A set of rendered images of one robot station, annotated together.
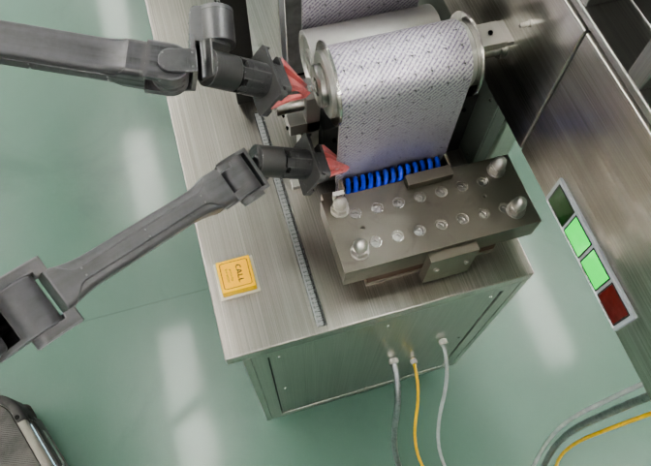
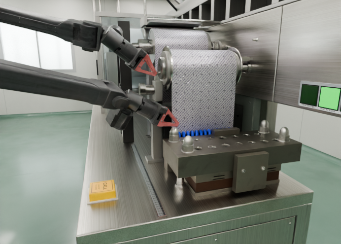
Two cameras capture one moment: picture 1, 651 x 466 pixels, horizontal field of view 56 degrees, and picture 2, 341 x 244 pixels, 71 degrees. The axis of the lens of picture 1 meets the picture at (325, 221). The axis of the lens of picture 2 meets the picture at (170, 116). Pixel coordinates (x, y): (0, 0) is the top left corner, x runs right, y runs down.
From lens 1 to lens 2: 0.82 m
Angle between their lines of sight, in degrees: 50
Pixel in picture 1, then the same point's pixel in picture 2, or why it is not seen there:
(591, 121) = (303, 31)
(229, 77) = (115, 36)
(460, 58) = (229, 55)
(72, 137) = (37, 232)
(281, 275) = (134, 193)
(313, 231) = (158, 176)
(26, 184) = not seen: outside the picture
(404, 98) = (204, 68)
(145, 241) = (41, 72)
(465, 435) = not seen: outside the picture
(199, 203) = (84, 80)
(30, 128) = (17, 228)
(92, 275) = not seen: outside the picture
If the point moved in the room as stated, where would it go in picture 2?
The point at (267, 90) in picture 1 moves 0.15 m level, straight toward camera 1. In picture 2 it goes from (135, 54) to (133, 52)
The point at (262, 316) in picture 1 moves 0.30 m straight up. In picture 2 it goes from (115, 211) to (108, 94)
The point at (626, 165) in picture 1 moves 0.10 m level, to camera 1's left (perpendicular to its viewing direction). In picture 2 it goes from (334, 20) to (292, 20)
